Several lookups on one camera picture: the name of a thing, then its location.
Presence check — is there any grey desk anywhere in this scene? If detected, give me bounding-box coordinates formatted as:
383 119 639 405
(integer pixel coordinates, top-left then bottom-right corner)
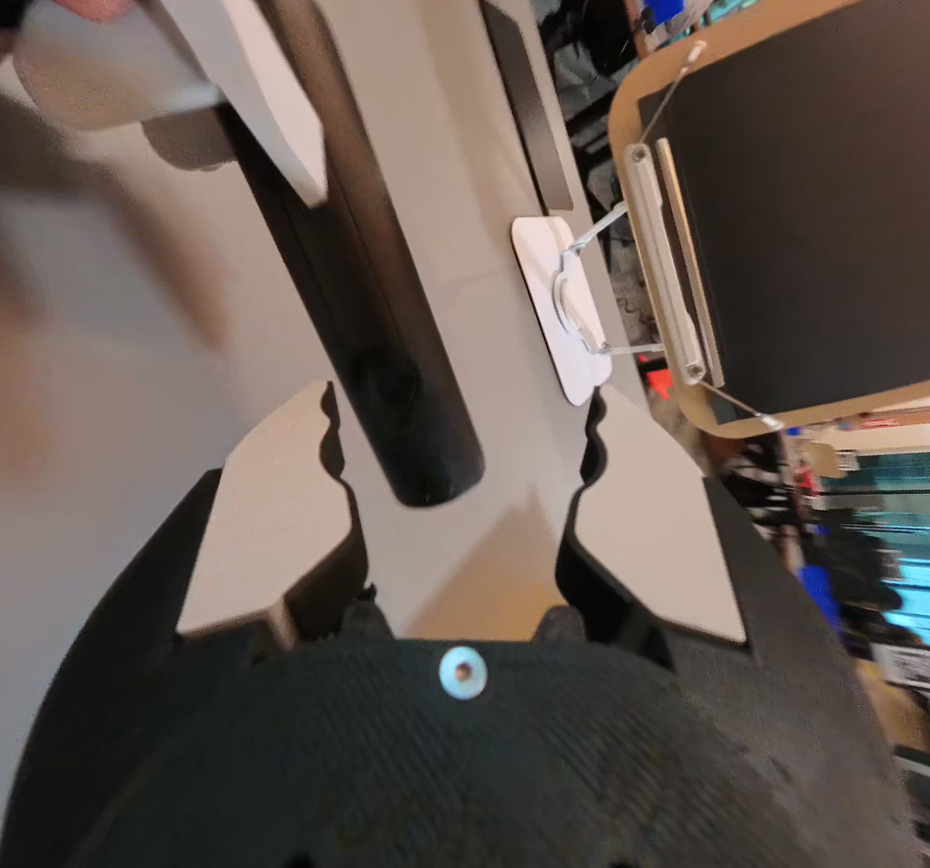
0 0 716 868

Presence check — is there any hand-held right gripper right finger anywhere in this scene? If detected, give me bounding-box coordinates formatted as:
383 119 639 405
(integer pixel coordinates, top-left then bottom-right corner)
554 386 749 647

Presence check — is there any black flat pad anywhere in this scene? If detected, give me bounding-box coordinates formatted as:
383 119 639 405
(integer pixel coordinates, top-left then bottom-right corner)
476 0 576 213

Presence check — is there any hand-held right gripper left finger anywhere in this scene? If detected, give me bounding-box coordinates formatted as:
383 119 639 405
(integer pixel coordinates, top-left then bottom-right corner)
176 381 369 650

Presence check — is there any white tilting stand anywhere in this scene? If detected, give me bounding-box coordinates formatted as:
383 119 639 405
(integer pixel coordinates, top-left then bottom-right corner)
511 140 728 407

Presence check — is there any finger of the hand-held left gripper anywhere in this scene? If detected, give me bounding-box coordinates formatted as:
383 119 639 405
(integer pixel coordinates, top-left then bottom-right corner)
15 0 329 209
141 104 237 173

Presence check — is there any black remote control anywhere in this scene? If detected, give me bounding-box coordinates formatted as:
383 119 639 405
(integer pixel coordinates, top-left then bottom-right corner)
218 0 486 508

